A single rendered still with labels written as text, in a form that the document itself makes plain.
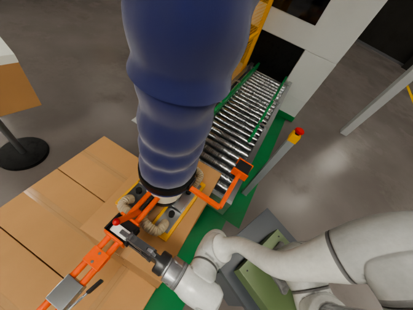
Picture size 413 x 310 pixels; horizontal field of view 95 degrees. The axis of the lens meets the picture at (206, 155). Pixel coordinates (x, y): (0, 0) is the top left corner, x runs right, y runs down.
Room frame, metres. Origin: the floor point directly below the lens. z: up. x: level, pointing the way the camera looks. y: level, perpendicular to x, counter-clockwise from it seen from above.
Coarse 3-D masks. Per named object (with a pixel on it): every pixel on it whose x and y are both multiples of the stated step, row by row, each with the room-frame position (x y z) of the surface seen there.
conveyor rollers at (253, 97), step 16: (240, 80) 2.53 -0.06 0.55; (256, 80) 2.73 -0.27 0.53; (272, 80) 2.89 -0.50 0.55; (240, 96) 2.21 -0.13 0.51; (256, 96) 2.35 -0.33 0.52; (272, 96) 2.49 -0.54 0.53; (224, 112) 1.78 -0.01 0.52; (240, 112) 1.84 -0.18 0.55; (256, 112) 1.98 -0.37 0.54; (224, 128) 1.49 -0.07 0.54; (240, 128) 1.58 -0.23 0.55; (224, 144) 1.29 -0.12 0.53; (240, 144) 1.36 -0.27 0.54; (208, 160) 1.03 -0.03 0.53; (224, 160) 1.10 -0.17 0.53; (224, 176) 0.92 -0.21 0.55
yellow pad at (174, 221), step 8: (200, 184) 0.52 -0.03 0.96; (184, 192) 0.44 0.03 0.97; (192, 200) 0.42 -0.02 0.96; (168, 208) 0.33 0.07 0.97; (184, 208) 0.36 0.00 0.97; (160, 216) 0.29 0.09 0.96; (168, 216) 0.30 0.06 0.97; (176, 216) 0.31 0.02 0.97; (176, 224) 0.28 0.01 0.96; (168, 232) 0.24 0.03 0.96
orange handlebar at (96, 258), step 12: (192, 192) 0.40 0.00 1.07; (228, 192) 0.46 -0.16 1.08; (216, 204) 0.38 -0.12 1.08; (144, 216) 0.23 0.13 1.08; (108, 240) 0.11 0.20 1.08; (96, 252) 0.06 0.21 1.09; (108, 252) 0.08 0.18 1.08; (84, 264) 0.02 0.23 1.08; (96, 264) 0.03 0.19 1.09; (84, 276) 0.00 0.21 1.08
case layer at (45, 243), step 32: (96, 160) 0.63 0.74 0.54; (128, 160) 0.73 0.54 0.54; (32, 192) 0.27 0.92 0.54; (64, 192) 0.34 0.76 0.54; (96, 192) 0.42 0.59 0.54; (0, 224) 0.07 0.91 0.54; (32, 224) 0.12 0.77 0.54; (64, 224) 0.18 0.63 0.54; (0, 256) -0.06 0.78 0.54; (32, 256) -0.01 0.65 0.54; (64, 256) 0.04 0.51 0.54; (0, 288) -0.16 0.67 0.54; (32, 288) -0.12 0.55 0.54; (96, 288) -0.03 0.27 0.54; (128, 288) 0.01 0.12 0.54
